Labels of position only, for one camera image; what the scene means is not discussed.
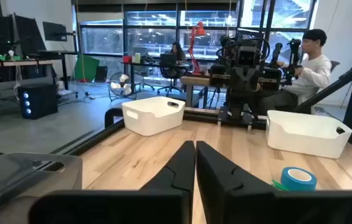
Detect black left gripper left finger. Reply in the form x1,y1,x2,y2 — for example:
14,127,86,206
29,140,196,224

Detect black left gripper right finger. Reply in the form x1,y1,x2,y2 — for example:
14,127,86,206
196,141,352,224

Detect light blue tape roll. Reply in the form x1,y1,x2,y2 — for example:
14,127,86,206
280,166,318,192

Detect wooden side table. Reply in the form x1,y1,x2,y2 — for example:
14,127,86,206
179,75,211,108

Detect red desk lamp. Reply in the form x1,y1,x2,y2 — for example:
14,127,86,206
188,21,207,76

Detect person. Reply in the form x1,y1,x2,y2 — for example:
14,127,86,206
256,29,333,116
168,41,188,65

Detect black office chair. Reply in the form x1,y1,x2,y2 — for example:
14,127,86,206
156,65,186,96
329,60,341,74

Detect black laptop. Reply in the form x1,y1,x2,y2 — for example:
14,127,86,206
159,53,178,67

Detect white plastic bin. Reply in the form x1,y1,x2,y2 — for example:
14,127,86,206
121,96,186,137
265,110,352,159

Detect black office desk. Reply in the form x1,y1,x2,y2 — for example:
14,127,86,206
121,61,193,95

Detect floor fan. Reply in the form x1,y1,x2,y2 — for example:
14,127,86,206
108,72,138,102

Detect green panel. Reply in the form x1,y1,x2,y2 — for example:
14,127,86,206
74,54,101,83

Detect black computer tower blue lights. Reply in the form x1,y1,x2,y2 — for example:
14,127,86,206
17,83,59,120

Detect desk with wooden top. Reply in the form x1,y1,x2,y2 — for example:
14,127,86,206
0,51,79,96

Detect black monitor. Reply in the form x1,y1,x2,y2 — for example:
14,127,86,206
0,14,16,57
14,13,47,59
42,21,69,42

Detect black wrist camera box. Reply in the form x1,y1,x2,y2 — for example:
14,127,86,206
237,46,261,67

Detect black table edge frame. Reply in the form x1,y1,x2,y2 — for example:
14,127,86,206
50,106,269,156

